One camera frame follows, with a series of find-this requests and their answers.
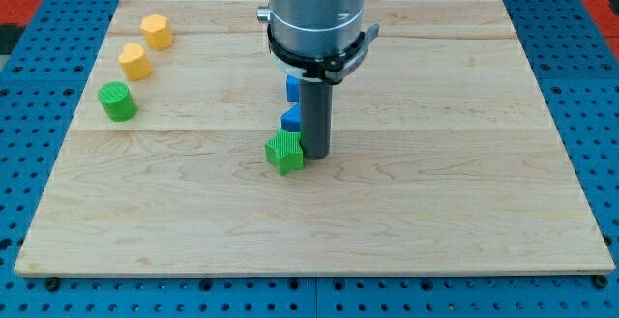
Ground green star block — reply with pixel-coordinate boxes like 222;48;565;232
264;128;304;175

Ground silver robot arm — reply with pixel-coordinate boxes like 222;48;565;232
268;0;364;57

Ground blue block near star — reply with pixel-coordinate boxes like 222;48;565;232
280;103;301;132

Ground green circle block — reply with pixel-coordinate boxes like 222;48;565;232
97;81;138;122

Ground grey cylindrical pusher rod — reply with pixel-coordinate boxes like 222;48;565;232
299;80;333;159

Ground blue block behind rod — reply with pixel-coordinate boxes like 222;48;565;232
285;75;299;102

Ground wooden board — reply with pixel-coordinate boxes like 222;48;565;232
15;0;615;278

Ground yellow hexagon block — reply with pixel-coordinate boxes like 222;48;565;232
140;14;174;50

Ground yellow heart block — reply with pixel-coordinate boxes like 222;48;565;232
117;43;153;81

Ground black clamp ring with lever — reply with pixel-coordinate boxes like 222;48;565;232
266;23;381;86

